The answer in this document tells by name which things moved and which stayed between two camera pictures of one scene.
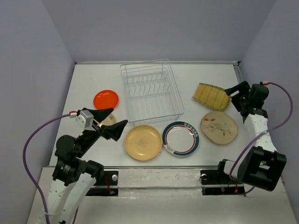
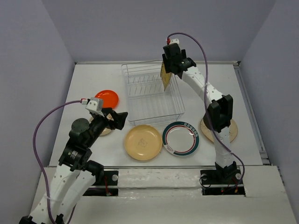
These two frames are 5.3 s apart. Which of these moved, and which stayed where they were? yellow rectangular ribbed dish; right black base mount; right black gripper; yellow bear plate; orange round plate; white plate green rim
Moved: right black gripper; yellow rectangular ribbed dish
Stayed: yellow bear plate; right black base mount; white plate green rim; orange round plate
